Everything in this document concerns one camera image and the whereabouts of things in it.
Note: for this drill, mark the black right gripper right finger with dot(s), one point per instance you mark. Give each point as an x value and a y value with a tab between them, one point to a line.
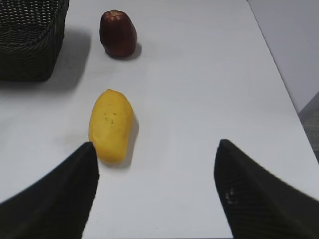
257	204

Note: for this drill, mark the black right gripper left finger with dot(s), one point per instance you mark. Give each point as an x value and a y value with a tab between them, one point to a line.
58	205

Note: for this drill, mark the dark woven wicker basket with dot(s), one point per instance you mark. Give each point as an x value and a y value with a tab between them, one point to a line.
31	37

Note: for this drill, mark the yellow mango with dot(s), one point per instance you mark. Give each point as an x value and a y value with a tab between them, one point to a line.
110	126

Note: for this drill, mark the dark red apple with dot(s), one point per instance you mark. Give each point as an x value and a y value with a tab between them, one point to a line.
117	33

